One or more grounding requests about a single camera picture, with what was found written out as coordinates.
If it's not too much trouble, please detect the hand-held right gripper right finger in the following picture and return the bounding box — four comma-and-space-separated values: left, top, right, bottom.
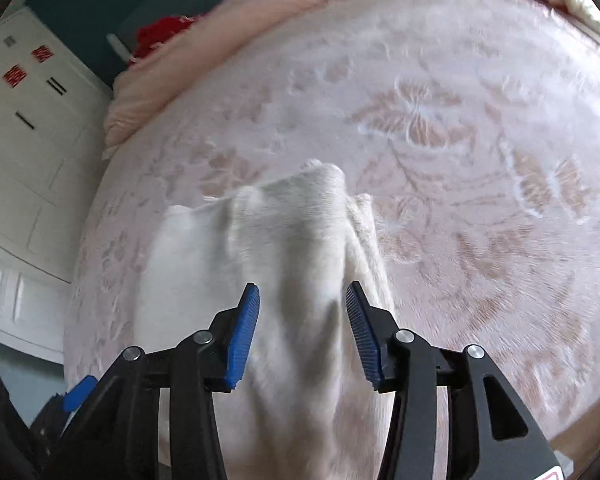
345, 281, 566, 480

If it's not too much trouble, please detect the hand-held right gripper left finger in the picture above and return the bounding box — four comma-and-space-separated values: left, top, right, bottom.
42, 282, 261, 480

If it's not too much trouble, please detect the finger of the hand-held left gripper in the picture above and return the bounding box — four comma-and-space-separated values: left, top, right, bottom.
55, 375, 99, 416

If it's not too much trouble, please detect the white sweater with black hearts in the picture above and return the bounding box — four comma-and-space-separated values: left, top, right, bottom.
132, 159, 397, 480

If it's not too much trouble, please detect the pink butterfly pattern blanket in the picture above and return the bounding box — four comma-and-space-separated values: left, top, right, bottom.
62, 0, 600, 480

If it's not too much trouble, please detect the white wardrobe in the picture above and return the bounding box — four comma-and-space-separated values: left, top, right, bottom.
0, 7, 113, 366

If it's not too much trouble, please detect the red cloth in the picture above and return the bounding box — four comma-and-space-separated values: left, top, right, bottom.
130, 16, 201, 58

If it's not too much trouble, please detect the pink duvet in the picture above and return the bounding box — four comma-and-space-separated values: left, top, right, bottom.
102, 0, 446, 146

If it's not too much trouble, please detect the blue upholstered headboard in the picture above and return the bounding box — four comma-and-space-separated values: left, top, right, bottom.
107, 0, 261, 68

